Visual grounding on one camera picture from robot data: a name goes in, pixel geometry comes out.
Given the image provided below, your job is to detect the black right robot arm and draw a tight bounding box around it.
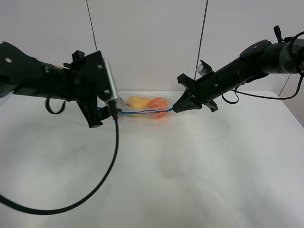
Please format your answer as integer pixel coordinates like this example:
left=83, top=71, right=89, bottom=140
left=173, top=39, right=304, bottom=113

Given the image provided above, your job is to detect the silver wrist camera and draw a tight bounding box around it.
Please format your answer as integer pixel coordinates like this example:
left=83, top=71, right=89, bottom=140
left=196, top=63, right=208, bottom=76
left=104, top=58, right=119, bottom=102

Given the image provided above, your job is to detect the black left camera cable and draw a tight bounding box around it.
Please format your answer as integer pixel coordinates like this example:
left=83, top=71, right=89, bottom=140
left=0, top=99, right=122, bottom=216

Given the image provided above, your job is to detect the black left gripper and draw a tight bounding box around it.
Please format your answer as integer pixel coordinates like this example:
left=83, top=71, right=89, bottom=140
left=64, top=50, right=112, bottom=128

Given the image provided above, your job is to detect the clear zip bag blue seal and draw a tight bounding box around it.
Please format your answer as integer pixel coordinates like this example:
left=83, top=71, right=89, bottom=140
left=116, top=93, right=173, bottom=118

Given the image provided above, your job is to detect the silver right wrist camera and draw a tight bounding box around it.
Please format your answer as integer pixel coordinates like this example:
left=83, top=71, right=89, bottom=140
left=196, top=63, right=208, bottom=76

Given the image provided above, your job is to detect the yellow toy lemon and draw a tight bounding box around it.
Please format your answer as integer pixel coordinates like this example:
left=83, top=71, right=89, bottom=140
left=127, top=96, right=151, bottom=109

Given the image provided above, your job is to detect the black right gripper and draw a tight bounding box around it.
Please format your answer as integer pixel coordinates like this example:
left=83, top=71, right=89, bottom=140
left=173, top=60, right=218, bottom=113

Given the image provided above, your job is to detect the orange toy fruit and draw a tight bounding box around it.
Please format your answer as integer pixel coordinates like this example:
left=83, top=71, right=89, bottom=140
left=146, top=97, right=169, bottom=119

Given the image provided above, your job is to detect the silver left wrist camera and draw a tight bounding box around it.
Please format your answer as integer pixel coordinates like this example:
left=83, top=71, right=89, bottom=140
left=104, top=58, right=119, bottom=102

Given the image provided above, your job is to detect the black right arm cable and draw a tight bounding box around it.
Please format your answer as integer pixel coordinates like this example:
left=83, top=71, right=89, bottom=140
left=222, top=25, right=304, bottom=105

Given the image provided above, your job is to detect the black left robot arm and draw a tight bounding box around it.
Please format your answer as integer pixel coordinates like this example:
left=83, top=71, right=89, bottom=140
left=0, top=42, right=117, bottom=128

